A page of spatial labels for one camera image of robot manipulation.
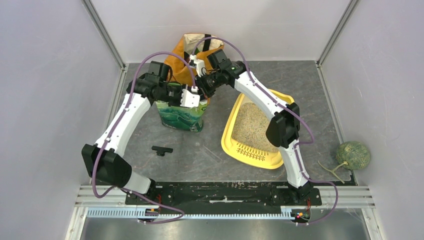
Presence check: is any green cat litter bag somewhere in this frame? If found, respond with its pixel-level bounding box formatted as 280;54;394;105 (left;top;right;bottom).
156;100;209;132

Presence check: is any orange paper shopping bag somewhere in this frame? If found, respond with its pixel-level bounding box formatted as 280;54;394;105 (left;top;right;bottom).
164;33;225;86

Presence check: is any black bag clip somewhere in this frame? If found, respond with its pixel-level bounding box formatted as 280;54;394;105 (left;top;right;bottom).
151;145;174;157

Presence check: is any yellow litter box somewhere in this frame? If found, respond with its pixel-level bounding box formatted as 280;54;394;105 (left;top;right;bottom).
221;93;283;170

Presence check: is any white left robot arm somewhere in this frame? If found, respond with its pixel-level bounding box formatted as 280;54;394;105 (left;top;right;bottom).
81;61;188;204

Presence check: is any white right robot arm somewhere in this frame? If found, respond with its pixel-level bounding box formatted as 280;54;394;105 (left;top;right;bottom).
189;49;314;205

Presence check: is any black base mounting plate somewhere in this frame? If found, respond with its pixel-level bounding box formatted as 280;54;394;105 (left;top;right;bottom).
146;181;322;214

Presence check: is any green netted melon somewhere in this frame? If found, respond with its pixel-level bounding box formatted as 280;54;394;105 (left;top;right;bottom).
317;141;371;184

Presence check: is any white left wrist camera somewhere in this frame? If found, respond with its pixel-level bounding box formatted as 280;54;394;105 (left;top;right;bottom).
180;86;200;108

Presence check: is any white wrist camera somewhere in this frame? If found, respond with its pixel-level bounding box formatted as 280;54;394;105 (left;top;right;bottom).
188;54;207;77
180;86;200;108

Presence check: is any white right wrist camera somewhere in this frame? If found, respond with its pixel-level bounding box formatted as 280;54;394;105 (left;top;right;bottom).
188;54;207;77

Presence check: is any aluminium slotted rail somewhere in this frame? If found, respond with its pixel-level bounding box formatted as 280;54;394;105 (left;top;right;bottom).
86;206;312;221

